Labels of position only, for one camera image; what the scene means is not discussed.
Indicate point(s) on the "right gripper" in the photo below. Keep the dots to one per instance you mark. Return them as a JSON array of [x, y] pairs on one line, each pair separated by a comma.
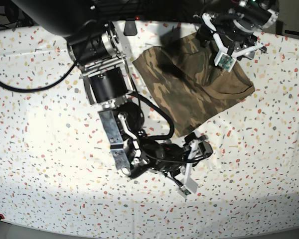
[[173, 159]]

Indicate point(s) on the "camouflage T-shirt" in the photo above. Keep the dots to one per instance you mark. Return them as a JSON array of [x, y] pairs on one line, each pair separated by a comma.
[[194, 82]]

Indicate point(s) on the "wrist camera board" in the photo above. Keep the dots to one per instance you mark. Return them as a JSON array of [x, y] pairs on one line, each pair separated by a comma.
[[224, 61], [183, 191]]

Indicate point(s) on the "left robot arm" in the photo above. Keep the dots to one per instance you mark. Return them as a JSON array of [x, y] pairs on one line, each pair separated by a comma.
[[224, 6]]

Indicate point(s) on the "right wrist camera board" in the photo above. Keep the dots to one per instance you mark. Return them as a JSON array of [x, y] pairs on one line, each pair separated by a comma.
[[183, 191]]

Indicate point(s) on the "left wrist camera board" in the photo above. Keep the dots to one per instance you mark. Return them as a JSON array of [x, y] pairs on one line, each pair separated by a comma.
[[224, 61]]

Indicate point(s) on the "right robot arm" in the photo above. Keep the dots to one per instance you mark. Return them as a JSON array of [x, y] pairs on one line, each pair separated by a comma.
[[144, 135]]

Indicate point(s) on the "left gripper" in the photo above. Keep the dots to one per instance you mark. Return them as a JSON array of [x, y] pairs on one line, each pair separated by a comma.
[[233, 30]]

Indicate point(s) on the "terrazzo patterned table cloth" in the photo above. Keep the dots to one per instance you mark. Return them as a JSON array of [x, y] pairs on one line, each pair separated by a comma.
[[57, 174]]

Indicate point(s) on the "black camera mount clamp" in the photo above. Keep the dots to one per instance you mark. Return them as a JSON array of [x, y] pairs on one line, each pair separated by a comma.
[[130, 28]]

